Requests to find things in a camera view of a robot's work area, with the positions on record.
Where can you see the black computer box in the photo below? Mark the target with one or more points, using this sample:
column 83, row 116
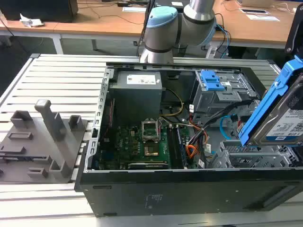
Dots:
column 38, row 9

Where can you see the crumpled white paper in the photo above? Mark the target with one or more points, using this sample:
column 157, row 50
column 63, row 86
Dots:
column 30, row 21

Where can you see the hard disk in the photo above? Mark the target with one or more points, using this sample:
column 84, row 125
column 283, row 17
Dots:
column 282, row 119

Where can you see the black open PC case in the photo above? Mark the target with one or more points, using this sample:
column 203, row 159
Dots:
column 189, row 196

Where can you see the gold chipset heat sink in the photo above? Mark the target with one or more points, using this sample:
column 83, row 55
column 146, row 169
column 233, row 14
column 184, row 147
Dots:
column 151, row 151

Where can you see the brown wooden desk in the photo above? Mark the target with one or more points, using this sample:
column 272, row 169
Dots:
column 255, row 30
column 94, row 21

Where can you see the black expansion slot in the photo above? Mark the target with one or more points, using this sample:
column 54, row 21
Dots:
column 148, row 164

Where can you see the green motherboard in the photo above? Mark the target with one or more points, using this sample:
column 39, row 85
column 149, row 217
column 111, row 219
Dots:
column 125, row 144

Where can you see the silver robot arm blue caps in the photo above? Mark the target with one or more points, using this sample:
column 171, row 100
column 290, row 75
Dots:
column 161, row 35

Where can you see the blue plastic drive latch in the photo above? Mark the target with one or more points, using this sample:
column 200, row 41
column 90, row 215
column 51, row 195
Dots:
column 211, row 81

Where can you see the grey parts rack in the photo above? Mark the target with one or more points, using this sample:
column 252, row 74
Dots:
column 42, row 151

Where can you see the CPU socket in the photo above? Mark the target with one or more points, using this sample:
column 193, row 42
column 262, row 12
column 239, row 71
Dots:
column 150, row 130

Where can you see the white paper sheet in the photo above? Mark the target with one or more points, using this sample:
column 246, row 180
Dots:
column 262, row 17
column 133, row 9

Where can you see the grey power supply unit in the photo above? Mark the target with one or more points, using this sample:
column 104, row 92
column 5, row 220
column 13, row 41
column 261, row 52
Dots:
column 135, row 99

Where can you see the metal disk bay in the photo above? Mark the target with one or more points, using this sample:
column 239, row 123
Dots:
column 255, row 158

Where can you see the grey metal drive cage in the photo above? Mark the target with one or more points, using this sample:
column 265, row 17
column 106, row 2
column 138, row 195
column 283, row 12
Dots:
column 213, row 100

